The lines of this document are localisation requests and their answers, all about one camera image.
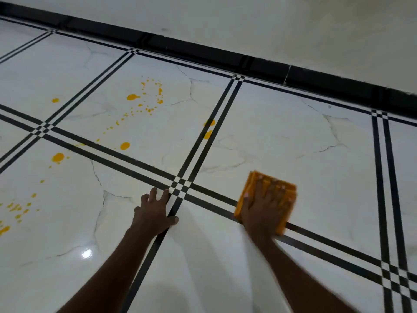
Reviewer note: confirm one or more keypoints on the person's right hand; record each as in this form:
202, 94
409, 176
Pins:
264, 215

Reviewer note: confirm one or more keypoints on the person's left hand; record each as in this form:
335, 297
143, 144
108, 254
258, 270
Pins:
151, 218

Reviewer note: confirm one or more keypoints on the orange cleaning cloth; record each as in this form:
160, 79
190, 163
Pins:
251, 179

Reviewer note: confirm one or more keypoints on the yellow liquid spill drops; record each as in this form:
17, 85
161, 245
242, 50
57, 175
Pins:
58, 157

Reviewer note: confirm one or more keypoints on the person's right forearm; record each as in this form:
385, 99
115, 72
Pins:
293, 280

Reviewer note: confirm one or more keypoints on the person's left forearm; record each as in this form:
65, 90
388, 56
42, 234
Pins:
107, 277

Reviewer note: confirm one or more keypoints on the white tiled floor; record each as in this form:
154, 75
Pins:
277, 133

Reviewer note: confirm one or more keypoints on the black baseboard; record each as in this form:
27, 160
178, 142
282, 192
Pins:
228, 60

